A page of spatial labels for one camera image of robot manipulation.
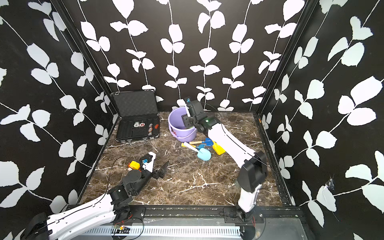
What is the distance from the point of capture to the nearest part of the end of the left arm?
65 centimetres

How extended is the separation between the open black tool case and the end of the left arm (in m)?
0.37

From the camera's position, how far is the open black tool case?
1.04 meters
